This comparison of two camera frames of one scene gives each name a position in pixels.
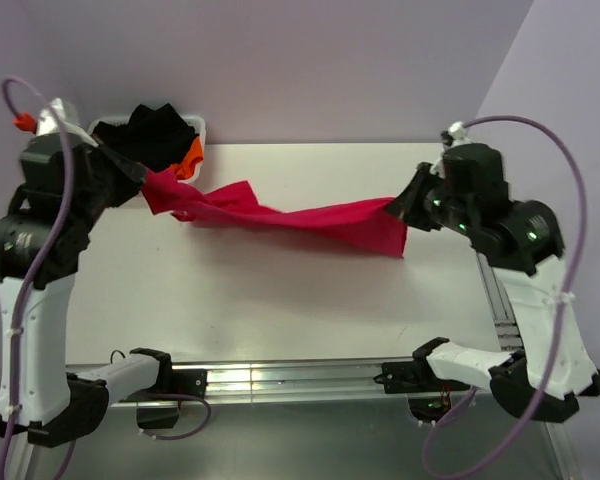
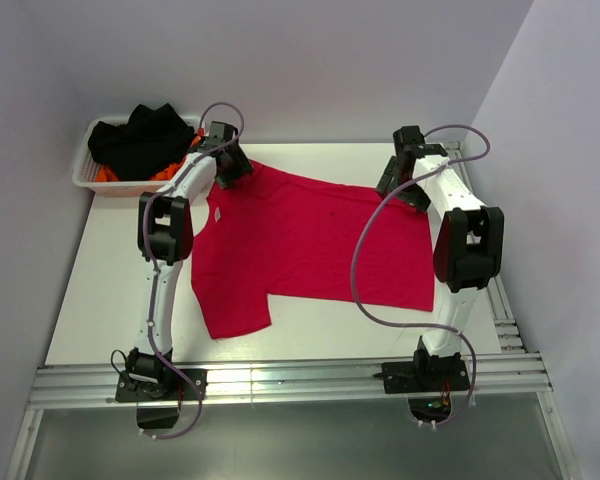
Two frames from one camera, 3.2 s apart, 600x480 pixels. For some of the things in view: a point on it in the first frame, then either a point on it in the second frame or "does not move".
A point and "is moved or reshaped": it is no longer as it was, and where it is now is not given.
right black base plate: x=413 y=377 does not move
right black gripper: x=407 y=204 → x=390 y=180
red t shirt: x=373 y=223 is moved or reshaped
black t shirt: x=155 y=141 does not move
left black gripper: x=129 y=183 → x=243 y=167
